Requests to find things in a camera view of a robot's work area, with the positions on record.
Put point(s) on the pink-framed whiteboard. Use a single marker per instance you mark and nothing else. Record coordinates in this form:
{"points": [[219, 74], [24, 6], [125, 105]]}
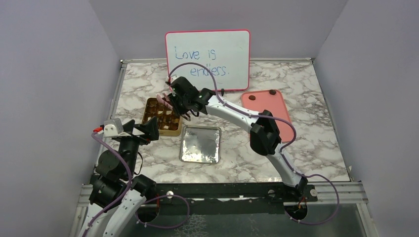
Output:
{"points": [[210, 59]]}

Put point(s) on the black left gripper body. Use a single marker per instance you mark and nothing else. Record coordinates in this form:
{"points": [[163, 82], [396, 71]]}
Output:
{"points": [[134, 140]]}

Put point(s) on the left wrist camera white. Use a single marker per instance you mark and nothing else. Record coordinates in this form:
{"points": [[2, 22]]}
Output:
{"points": [[111, 128]]}

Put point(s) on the silver tin lid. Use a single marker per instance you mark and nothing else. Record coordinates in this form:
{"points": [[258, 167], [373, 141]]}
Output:
{"points": [[200, 144]]}

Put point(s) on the pink plastic tray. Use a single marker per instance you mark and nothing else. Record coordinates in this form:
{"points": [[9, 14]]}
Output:
{"points": [[275, 104]]}

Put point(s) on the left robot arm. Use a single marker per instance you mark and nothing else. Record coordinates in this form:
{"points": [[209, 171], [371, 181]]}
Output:
{"points": [[117, 193]]}

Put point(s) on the pink silicone tongs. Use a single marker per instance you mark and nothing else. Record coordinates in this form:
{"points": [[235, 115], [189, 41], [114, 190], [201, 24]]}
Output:
{"points": [[163, 99]]}

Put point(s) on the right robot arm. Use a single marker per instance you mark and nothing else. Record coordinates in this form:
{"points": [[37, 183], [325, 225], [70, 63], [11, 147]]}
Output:
{"points": [[264, 133]]}

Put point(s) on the black table base rail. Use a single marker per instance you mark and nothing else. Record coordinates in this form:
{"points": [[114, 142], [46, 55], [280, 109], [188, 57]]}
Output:
{"points": [[218, 198]]}

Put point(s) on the gold chocolate box tray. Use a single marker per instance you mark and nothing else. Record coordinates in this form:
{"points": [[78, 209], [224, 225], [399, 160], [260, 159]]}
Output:
{"points": [[169, 123]]}

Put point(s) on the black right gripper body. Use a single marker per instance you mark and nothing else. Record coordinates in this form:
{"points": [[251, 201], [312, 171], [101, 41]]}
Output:
{"points": [[179, 105]]}

